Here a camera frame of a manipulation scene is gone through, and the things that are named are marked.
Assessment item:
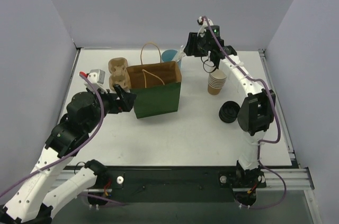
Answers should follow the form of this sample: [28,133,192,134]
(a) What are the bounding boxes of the purple cable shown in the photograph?
[203,16,288,210]
[0,74,127,208]

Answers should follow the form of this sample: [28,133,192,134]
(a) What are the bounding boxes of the stack of black cup lids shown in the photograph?
[218,101,240,123]

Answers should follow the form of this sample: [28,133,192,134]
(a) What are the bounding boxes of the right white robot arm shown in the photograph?
[184,23,276,186]

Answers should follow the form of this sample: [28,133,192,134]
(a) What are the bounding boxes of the stack of brown paper cups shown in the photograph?
[208,70,227,95]

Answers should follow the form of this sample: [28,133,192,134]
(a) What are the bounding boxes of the stack of pulp cup carriers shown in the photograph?
[108,57,130,91]

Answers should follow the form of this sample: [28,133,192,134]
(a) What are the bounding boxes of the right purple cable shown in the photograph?
[203,16,288,210]

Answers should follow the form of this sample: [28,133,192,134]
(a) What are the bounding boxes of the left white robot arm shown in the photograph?
[1,85,136,223]

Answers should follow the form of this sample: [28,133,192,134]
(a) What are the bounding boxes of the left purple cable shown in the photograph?
[0,74,127,208]

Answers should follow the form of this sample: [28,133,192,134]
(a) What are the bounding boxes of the brown paper bag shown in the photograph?
[126,42,183,120]

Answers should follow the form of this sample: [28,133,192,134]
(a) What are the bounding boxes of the light blue cylindrical container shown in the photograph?
[161,49,178,62]

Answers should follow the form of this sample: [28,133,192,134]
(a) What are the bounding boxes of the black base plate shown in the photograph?
[90,166,266,203]

